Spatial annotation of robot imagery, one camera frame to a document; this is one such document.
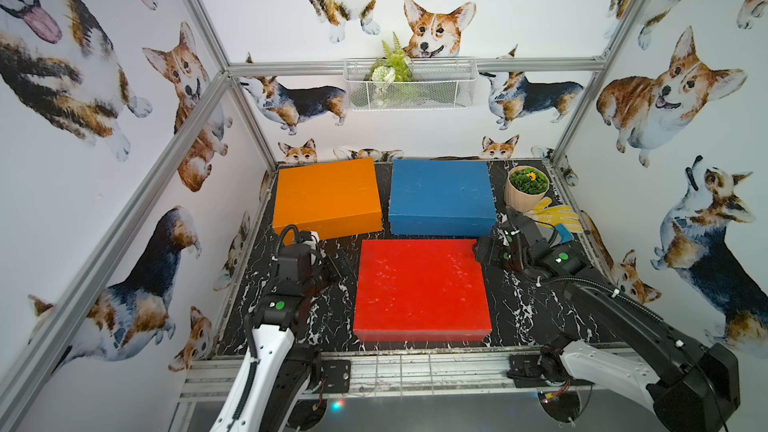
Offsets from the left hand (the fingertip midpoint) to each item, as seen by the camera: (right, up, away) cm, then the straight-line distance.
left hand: (349, 254), depth 79 cm
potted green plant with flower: (+55, +17, +21) cm, 61 cm away
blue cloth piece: (+67, +2, +19) cm, 70 cm away
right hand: (+36, +1, +1) cm, 36 cm away
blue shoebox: (+27, +14, +16) cm, 34 cm away
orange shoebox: (-9, +14, +19) cm, 25 cm away
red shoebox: (+19, -10, +1) cm, 21 cm away
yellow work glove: (+67, +8, +25) cm, 72 cm away
